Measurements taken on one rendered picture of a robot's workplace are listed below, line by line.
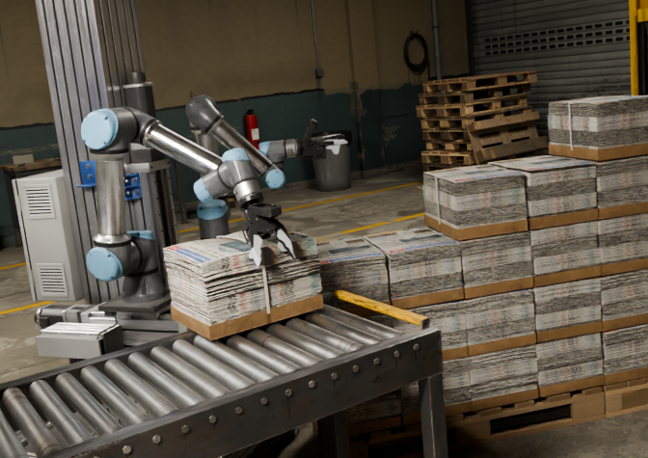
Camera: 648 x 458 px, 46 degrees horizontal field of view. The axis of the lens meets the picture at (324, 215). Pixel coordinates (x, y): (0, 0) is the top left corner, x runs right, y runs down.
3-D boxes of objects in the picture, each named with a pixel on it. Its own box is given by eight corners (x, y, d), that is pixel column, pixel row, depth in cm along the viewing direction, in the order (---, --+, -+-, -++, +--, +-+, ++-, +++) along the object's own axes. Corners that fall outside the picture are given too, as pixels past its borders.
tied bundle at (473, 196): (423, 225, 320) (419, 171, 316) (488, 216, 326) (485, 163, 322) (457, 242, 284) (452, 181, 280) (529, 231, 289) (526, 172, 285)
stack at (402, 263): (311, 432, 324) (290, 244, 309) (558, 384, 347) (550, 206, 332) (332, 476, 286) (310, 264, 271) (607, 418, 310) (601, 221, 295)
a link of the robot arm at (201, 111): (196, 90, 285) (293, 175, 293) (199, 90, 295) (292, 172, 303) (175, 113, 286) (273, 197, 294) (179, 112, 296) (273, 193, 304)
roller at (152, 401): (121, 372, 207) (119, 355, 206) (189, 429, 168) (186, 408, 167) (103, 377, 205) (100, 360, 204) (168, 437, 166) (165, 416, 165)
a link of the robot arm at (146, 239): (166, 263, 258) (160, 225, 256) (143, 274, 246) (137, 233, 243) (136, 263, 263) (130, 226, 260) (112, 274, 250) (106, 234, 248)
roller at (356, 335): (304, 310, 238) (294, 302, 236) (397, 347, 199) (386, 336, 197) (294, 324, 237) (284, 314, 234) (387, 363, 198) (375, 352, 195)
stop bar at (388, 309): (341, 294, 242) (340, 288, 241) (431, 324, 206) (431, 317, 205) (333, 297, 240) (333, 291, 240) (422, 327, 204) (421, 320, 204)
